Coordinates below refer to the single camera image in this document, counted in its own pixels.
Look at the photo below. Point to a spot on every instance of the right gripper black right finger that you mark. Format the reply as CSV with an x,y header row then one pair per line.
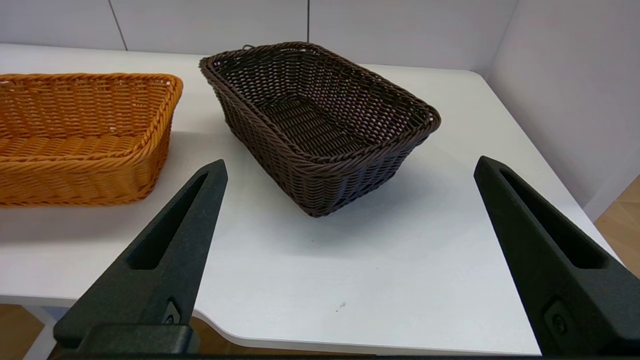
x,y
565,295

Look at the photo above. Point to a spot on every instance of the orange wicker basket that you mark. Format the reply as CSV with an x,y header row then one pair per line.
x,y
75,145

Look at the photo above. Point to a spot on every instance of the white table leg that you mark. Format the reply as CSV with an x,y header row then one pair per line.
x,y
42,330

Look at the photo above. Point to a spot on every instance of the dark brown wicker basket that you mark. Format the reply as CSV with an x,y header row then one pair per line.
x,y
320,125

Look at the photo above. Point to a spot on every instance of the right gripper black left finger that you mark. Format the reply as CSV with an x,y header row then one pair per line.
x,y
170,280

